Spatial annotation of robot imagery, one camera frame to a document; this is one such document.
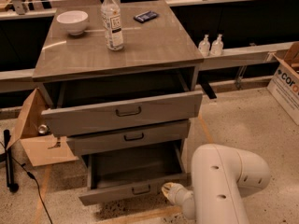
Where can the yellowish padded robot gripper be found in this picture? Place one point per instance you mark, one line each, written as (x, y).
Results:
(177, 192)

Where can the grey bottom drawer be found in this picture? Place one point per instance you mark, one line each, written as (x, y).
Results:
(132, 172)

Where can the grey drawer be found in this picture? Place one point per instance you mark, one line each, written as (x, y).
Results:
(132, 172)
(122, 114)
(132, 137)

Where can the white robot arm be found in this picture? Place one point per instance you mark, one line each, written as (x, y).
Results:
(221, 177)

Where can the grey top drawer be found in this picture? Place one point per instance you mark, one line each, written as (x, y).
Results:
(122, 114)

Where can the grey wooden drawer cabinet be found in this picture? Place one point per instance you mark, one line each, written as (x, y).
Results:
(158, 58)

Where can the grey middle drawer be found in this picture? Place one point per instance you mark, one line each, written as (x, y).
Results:
(132, 137)

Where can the brown open cardboard box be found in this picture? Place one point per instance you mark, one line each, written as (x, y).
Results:
(40, 149)

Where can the small metal can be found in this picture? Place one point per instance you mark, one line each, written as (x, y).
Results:
(43, 129)

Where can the left hand sanitizer bottle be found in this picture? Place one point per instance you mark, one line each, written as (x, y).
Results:
(204, 46)

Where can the hand sanitizer bottle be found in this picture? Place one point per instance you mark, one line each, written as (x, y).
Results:
(204, 46)
(217, 46)

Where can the white printed cardboard box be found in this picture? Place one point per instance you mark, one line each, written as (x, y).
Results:
(284, 85)

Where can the right hand sanitizer bottle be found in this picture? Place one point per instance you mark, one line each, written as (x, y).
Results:
(217, 46)

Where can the black pole on floor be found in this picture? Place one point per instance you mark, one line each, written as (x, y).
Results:
(11, 184)

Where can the clear plastic water bottle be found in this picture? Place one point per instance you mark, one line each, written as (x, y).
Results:
(111, 17)

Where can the white ceramic bowl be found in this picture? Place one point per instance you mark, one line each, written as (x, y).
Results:
(74, 22)

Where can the grey metal railing shelf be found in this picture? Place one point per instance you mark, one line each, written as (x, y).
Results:
(21, 80)

